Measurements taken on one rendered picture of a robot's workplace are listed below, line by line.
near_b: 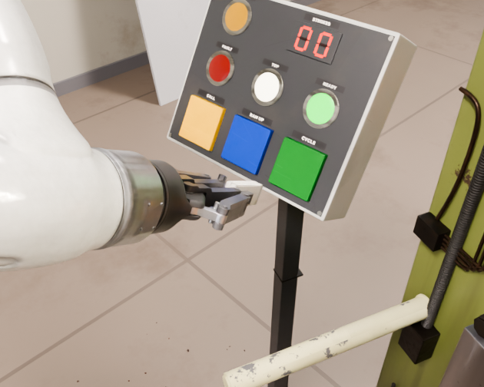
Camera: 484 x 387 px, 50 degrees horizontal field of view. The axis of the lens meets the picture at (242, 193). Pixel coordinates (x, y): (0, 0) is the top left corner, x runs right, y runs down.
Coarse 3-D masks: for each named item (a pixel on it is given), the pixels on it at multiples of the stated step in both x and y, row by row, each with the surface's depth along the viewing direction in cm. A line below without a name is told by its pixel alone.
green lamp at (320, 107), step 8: (320, 96) 76; (328, 96) 75; (312, 104) 76; (320, 104) 75; (328, 104) 75; (312, 112) 76; (320, 112) 76; (328, 112) 75; (312, 120) 76; (320, 120) 76; (328, 120) 75
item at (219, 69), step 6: (216, 60) 86; (222, 60) 85; (228, 60) 85; (210, 66) 87; (216, 66) 86; (222, 66) 85; (228, 66) 85; (210, 72) 87; (216, 72) 86; (222, 72) 85; (228, 72) 85; (216, 78) 86; (222, 78) 86
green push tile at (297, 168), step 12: (288, 144) 78; (300, 144) 77; (288, 156) 78; (300, 156) 77; (312, 156) 76; (324, 156) 75; (276, 168) 80; (288, 168) 78; (300, 168) 77; (312, 168) 76; (276, 180) 80; (288, 180) 78; (300, 180) 77; (312, 180) 76; (300, 192) 77; (312, 192) 77
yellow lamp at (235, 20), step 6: (234, 6) 84; (240, 6) 83; (228, 12) 84; (234, 12) 84; (240, 12) 83; (246, 12) 83; (228, 18) 84; (234, 18) 84; (240, 18) 83; (246, 18) 83; (228, 24) 85; (234, 24) 84; (240, 24) 83; (234, 30) 84
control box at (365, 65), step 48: (240, 0) 83; (240, 48) 84; (288, 48) 78; (336, 48) 74; (384, 48) 70; (240, 96) 84; (288, 96) 79; (336, 96) 74; (384, 96) 74; (192, 144) 90; (336, 144) 75; (288, 192) 79; (336, 192) 75
